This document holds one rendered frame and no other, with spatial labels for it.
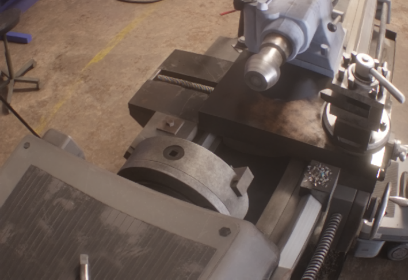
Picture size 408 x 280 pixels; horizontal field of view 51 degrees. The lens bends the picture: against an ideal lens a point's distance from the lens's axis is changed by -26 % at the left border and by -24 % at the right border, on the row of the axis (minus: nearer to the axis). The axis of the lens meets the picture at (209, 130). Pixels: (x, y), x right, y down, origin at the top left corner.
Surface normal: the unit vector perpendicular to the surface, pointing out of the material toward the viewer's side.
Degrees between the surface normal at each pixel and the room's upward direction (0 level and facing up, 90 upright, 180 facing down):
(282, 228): 0
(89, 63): 0
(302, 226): 36
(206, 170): 28
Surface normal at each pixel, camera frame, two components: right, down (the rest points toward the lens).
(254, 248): 0.62, -0.33
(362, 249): -0.29, 0.66
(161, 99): -0.03, -0.73
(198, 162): 0.28, -0.60
